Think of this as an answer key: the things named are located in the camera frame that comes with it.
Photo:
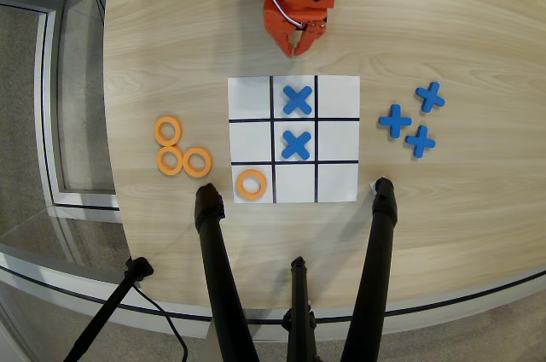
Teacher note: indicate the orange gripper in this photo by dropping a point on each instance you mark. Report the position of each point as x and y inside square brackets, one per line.
[278, 24]

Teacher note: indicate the blue foam cross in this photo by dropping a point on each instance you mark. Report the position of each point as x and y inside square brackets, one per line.
[297, 145]
[396, 120]
[298, 100]
[420, 141]
[431, 96]

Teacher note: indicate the white tic-tac-toe paper board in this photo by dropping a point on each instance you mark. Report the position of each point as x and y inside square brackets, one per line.
[337, 182]

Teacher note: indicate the white tape piece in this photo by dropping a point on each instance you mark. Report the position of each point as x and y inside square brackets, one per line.
[372, 186]

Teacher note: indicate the black tripod leg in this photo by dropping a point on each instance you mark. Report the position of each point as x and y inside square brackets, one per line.
[375, 259]
[217, 259]

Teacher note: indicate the black tripod centre column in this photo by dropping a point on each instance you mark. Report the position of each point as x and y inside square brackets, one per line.
[300, 293]

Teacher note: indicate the thin black stand leg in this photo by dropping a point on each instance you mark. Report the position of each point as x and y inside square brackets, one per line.
[106, 311]

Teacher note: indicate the grey metal floor frame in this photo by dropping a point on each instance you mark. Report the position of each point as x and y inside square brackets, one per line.
[44, 101]

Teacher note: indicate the black camera tripod legs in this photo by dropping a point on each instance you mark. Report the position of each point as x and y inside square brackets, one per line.
[128, 315]

